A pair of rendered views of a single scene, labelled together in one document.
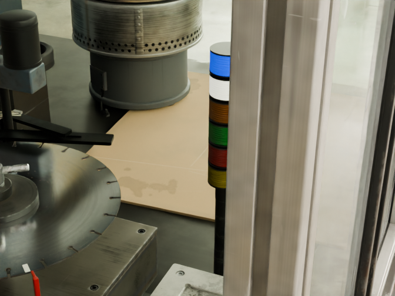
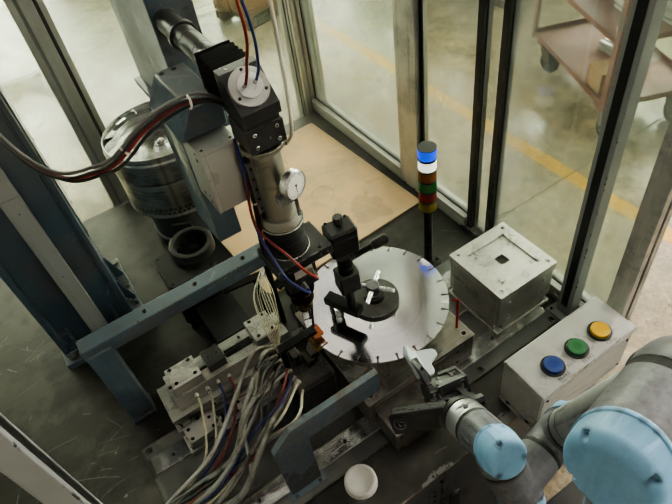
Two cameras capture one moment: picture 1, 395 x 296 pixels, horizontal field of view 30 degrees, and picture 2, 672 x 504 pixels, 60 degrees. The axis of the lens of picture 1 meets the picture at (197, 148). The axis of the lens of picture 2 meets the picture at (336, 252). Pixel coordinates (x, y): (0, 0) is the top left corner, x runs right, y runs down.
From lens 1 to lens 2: 1.10 m
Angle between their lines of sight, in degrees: 41
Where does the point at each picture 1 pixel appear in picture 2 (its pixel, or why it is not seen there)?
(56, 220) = (410, 280)
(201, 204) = not seen: hidden behind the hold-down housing
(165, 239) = not seen: hidden behind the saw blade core
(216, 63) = (430, 156)
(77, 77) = (137, 243)
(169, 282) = (462, 261)
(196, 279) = (466, 251)
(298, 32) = not seen: outside the picture
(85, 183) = (382, 259)
